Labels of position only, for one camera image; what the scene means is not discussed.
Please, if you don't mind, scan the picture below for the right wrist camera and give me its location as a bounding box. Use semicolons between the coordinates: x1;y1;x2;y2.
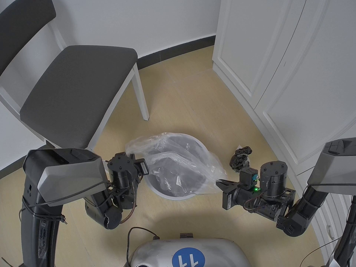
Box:
239;167;259;190

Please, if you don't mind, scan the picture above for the grey padded white chair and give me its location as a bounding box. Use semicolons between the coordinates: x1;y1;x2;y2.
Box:
0;0;151;159

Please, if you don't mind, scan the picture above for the clear plastic bag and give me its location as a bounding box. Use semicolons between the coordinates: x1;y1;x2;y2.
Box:
125;132;228;198

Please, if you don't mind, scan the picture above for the crumpled black plastic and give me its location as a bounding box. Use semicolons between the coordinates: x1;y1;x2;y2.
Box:
229;146;253;173

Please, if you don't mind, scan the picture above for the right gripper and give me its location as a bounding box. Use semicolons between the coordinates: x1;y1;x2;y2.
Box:
222;187;263;211

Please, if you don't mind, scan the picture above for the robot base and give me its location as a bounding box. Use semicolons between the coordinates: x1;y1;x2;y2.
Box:
131;233;252;267

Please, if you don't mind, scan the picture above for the white trash bin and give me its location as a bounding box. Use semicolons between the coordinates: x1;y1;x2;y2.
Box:
145;133;212;200

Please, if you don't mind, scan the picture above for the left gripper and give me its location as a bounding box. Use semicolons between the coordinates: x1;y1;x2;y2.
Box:
133;158;150;182

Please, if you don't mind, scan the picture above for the black cable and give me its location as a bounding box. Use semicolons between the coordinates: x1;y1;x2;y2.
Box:
126;227;159;265

